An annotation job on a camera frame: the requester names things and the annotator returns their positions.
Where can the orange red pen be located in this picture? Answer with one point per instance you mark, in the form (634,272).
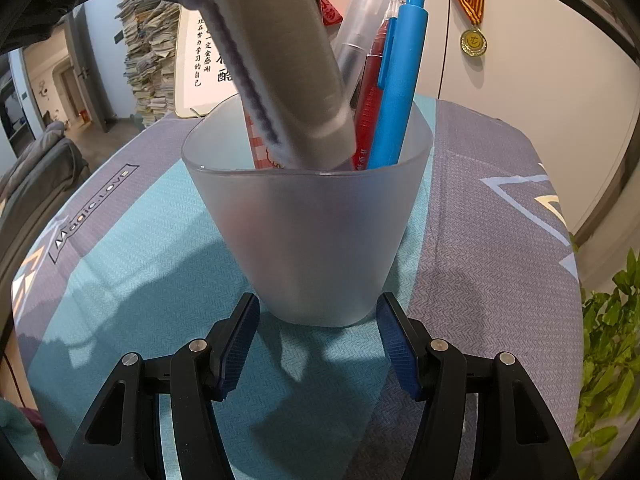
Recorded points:
(370,90)

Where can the dark wall switch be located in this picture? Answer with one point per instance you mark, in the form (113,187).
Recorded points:
(119,37)

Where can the gold medal with striped ribbon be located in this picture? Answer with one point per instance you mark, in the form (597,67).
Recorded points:
(473,42)

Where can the grey room door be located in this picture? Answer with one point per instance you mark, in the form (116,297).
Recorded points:
(95,85)

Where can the green leafy plant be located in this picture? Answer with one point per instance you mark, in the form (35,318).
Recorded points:
(610,385)

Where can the tall stack of papers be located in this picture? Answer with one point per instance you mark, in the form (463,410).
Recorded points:
(150,60)

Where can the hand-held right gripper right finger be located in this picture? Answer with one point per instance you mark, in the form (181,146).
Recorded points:
(397,345)

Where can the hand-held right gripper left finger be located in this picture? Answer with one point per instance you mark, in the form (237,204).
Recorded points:
(240,345)

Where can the red hanging pouch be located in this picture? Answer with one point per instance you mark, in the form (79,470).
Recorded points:
(331,12)

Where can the blue grey printed tablecloth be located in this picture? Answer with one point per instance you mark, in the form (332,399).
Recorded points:
(475,260)

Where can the blue pen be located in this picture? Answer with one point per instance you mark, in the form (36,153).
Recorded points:
(400,85)

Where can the frosted plastic cup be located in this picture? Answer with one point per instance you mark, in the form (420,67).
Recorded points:
(300,235)

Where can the grey sofa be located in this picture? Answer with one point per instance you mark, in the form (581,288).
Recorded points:
(45,160)

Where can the framed calligraphy board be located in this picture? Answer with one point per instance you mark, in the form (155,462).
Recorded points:
(200,90)

